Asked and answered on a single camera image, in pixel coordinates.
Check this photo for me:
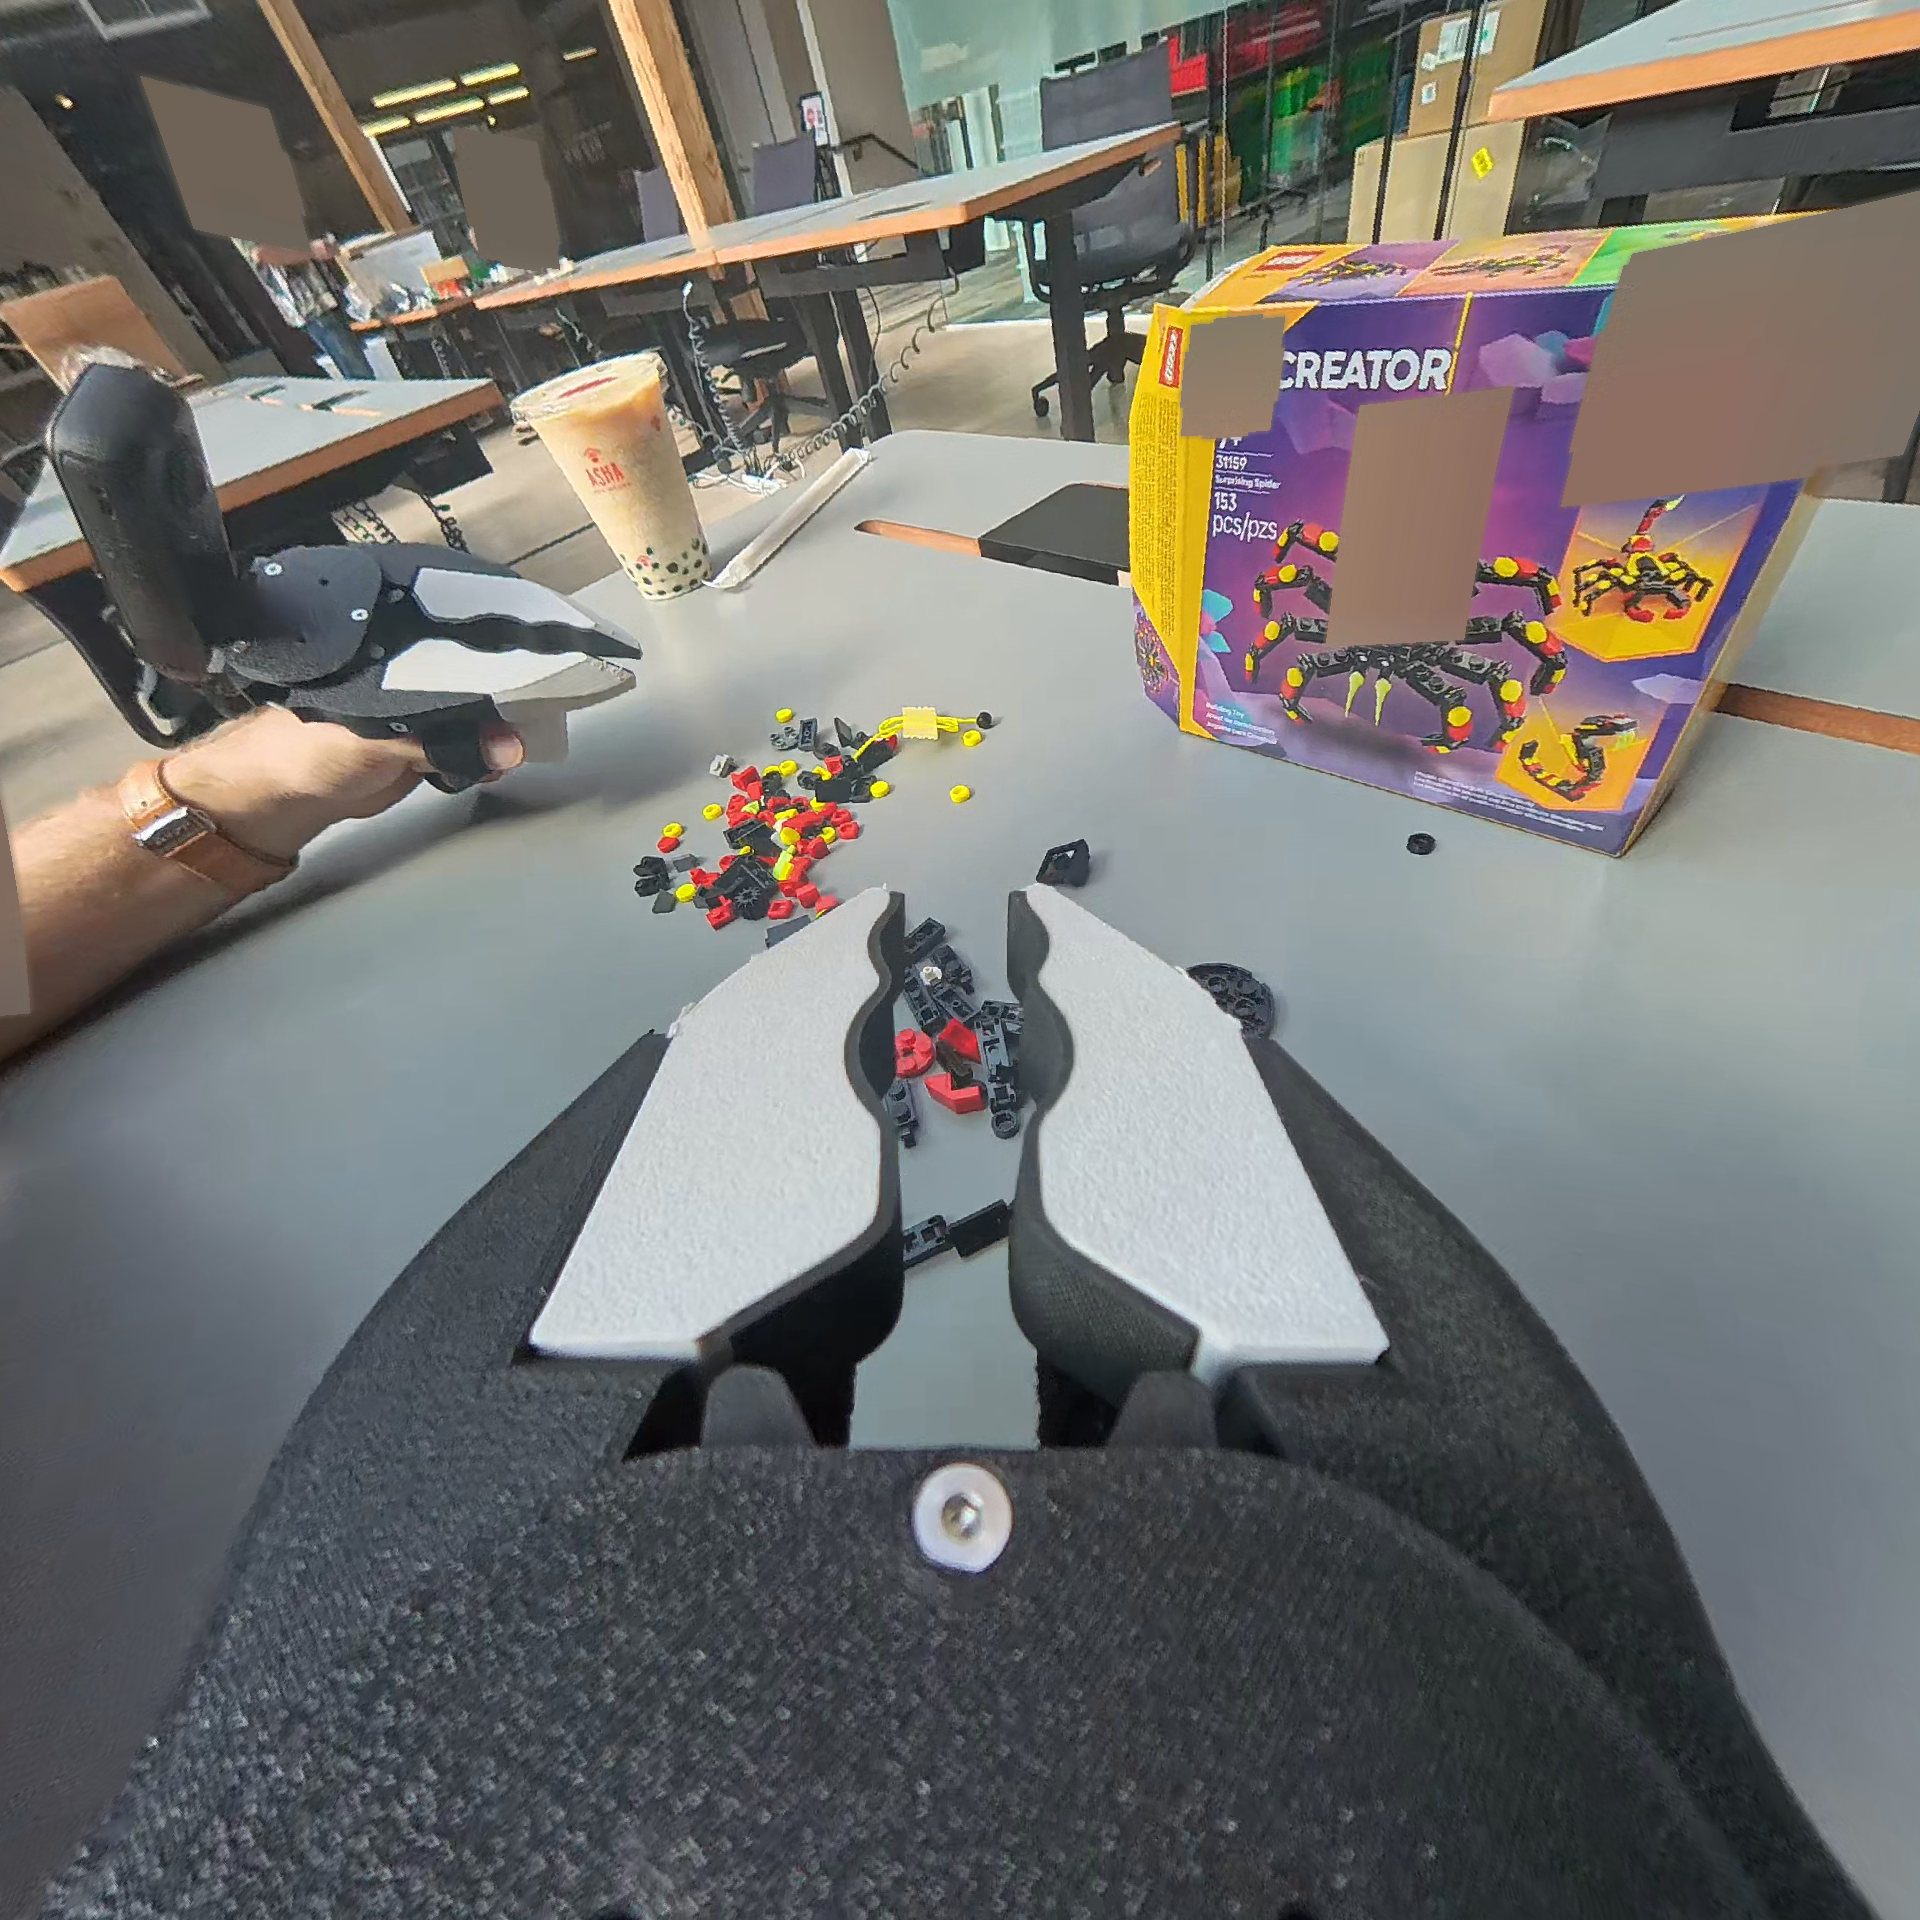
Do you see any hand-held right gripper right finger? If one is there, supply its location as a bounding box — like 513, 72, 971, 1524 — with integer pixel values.
1006, 882, 1392, 1383

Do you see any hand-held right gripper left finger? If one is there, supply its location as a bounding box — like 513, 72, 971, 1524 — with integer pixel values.
527, 884, 913, 1368

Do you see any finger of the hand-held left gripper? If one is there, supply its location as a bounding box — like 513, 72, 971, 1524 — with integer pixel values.
381, 633, 645, 712
405, 565, 647, 658

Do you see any pile of large black red bricks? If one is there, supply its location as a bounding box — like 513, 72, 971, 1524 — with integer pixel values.
761, 908, 1038, 1150

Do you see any person's left forearm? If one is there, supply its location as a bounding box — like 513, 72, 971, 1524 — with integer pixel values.
0, 778, 242, 1065

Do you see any long wood-edged desk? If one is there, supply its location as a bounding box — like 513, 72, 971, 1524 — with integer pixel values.
352, 119, 1187, 453

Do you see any adjoining grey desk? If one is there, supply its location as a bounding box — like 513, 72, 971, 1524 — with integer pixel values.
1710, 496, 1920, 719

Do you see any person's left hand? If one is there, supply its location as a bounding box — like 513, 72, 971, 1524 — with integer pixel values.
159, 701, 531, 864

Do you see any bubble tea cup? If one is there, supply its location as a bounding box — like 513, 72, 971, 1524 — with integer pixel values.
510, 352, 714, 600

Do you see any black round plate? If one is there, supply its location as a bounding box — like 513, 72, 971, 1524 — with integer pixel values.
1185, 960, 1281, 1039

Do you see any small black clip brick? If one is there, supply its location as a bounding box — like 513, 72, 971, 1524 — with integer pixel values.
902, 1200, 1016, 1273

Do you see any brown wrist watch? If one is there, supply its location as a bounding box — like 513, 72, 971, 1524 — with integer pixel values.
118, 753, 303, 898

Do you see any white wrapped straw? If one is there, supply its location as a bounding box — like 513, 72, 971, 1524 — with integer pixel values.
710, 449, 875, 594

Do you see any pile of small red yellow bricks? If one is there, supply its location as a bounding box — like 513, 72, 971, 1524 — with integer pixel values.
631, 703, 992, 922

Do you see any black office chair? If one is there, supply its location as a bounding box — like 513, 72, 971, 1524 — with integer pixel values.
690, 135, 846, 396
1026, 65, 1203, 422

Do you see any wooden pillar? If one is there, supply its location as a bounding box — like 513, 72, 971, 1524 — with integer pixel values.
608, 0, 752, 248
256, 0, 415, 233

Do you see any purple yellow toy box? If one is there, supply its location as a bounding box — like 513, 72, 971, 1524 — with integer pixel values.
1126, 210, 1854, 858

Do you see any stack of cardboard boxes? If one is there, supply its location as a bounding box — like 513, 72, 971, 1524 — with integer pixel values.
1347, 0, 1520, 245

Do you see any black coiled cable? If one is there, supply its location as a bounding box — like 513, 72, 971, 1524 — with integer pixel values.
750, 293, 963, 472

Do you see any black desk cable flap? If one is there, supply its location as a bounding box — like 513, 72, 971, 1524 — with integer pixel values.
984, 480, 1135, 586

